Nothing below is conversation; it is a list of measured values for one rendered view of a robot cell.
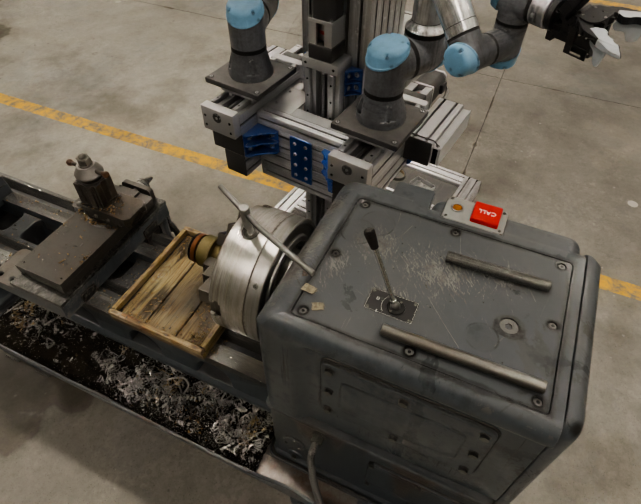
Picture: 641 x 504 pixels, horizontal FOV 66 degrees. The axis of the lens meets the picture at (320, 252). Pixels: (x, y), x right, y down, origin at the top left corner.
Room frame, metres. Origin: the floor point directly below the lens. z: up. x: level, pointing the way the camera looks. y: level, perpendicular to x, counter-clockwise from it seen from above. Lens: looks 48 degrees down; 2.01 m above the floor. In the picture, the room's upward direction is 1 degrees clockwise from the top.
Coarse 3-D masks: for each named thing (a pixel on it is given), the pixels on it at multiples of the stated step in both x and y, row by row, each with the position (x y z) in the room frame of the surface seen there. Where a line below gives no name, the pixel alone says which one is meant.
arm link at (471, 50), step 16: (448, 0) 1.14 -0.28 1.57; (464, 0) 1.14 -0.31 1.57; (448, 16) 1.13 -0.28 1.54; (464, 16) 1.12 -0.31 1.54; (448, 32) 1.12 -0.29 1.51; (464, 32) 1.10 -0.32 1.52; (480, 32) 1.11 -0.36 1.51; (448, 48) 1.09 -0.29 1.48; (464, 48) 1.07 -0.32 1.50; (480, 48) 1.08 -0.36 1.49; (496, 48) 1.10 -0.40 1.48; (448, 64) 1.08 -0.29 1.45; (464, 64) 1.05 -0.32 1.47; (480, 64) 1.07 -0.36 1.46
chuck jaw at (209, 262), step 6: (210, 258) 0.78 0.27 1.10; (204, 264) 0.76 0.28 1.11; (210, 264) 0.76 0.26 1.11; (204, 270) 0.76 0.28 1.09; (210, 270) 0.74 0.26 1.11; (204, 276) 0.72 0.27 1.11; (210, 276) 0.72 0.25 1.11; (204, 282) 0.70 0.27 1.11; (198, 288) 0.68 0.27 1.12; (204, 288) 0.68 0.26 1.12; (204, 294) 0.67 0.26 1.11; (204, 300) 0.67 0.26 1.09; (216, 306) 0.64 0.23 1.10; (216, 312) 0.64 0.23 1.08
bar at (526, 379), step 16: (384, 336) 0.47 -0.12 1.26; (400, 336) 0.46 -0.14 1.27; (416, 336) 0.46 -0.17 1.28; (432, 352) 0.43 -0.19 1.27; (448, 352) 0.43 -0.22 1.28; (464, 352) 0.43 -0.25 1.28; (480, 368) 0.40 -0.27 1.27; (496, 368) 0.40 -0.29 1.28; (528, 384) 0.37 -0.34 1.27; (544, 384) 0.37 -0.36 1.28
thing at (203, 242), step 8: (192, 240) 0.83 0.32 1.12; (200, 240) 0.83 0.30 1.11; (208, 240) 0.82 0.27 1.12; (216, 240) 0.82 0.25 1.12; (192, 248) 0.81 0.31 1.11; (200, 248) 0.80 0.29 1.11; (208, 248) 0.80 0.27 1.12; (216, 248) 0.81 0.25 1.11; (192, 256) 0.80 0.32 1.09; (200, 256) 0.79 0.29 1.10; (208, 256) 0.79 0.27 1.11; (216, 256) 0.79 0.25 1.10; (200, 264) 0.79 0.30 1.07
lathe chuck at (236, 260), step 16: (256, 208) 0.83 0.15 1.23; (272, 208) 0.85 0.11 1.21; (240, 224) 0.77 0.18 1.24; (272, 224) 0.77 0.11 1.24; (224, 240) 0.73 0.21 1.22; (240, 240) 0.72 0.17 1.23; (256, 240) 0.72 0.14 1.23; (224, 256) 0.70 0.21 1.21; (240, 256) 0.69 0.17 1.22; (256, 256) 0.69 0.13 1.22; (224, 272) 0.67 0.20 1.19; (240, 272) 0.66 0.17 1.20; (224, 288) 0.65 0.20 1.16; (240, 288) 0.64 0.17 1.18; (224, 304) 0.63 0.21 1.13; (240, 304) 0.62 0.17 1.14; (224, 320) 0.62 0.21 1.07; (240, 320) 0.61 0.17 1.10
